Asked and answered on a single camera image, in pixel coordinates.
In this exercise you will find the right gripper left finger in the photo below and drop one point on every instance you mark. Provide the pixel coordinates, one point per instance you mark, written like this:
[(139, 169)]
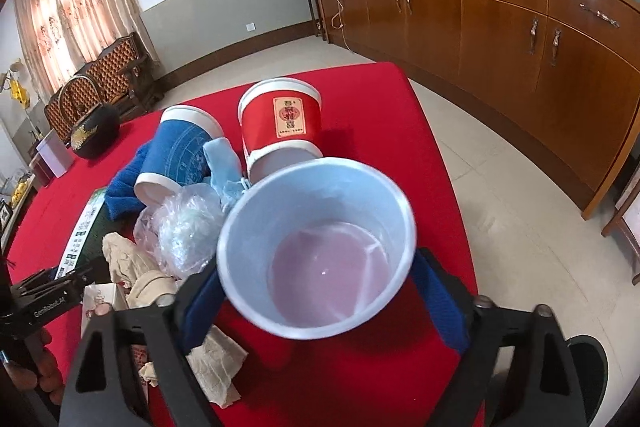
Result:
[(199, 300)]

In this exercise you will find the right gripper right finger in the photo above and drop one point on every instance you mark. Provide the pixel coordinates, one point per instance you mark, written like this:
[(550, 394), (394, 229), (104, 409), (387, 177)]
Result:
[(446, 299)]

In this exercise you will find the blue paper cup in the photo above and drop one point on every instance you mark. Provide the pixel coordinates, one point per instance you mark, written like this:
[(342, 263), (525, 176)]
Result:
[(175, 156)]

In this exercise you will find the red paper cup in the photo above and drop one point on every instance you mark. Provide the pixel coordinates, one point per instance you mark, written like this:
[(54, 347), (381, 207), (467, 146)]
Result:
[(280, 120)]

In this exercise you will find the black round trash bin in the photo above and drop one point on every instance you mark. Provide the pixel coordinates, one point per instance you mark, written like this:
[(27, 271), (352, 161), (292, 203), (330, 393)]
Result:
[(592, 370)]

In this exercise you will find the person's left hand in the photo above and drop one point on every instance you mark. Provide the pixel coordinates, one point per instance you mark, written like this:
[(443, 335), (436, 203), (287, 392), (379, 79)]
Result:
[(34, 396)]

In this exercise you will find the red white paper packet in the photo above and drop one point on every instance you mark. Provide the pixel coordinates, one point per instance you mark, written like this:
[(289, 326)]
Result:
[(98, 296)]

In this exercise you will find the clear crumpled plastic bag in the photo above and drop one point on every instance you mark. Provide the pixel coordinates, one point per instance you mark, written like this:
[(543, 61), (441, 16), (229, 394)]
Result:
[(181, 235)]

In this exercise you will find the crumpled beige paper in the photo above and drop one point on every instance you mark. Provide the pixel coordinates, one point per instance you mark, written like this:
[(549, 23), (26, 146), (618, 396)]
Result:
[(214, 357)]

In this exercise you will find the green white carton box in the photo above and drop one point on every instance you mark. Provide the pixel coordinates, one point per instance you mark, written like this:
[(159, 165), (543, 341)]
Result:
[(85, 242)]

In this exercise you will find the red tablecloth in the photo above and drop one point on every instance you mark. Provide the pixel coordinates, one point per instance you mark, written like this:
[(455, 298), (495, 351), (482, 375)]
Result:
[(393, 369)]

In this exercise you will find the light blue crumpled tissue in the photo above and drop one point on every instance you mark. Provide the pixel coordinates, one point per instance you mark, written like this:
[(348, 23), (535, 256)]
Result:
[(226, 175)]

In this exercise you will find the dark blue cloth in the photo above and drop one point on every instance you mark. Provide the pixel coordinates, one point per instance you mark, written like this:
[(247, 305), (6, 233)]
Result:
[(119, 196)]

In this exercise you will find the black round teapot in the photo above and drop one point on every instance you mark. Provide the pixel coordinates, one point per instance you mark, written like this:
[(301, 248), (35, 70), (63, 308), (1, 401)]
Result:
[(94, 123)]

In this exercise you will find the wooden side stand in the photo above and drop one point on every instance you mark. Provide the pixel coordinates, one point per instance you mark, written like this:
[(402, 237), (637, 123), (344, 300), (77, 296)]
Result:
[(625, 220)]

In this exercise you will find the long wooden sideboard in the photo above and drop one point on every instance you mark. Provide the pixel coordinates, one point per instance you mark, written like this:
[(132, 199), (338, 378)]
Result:
[(558, 79)]

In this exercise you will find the patterned window curtain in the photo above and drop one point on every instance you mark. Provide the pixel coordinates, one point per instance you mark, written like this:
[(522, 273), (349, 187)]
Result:
[(59, 36)]

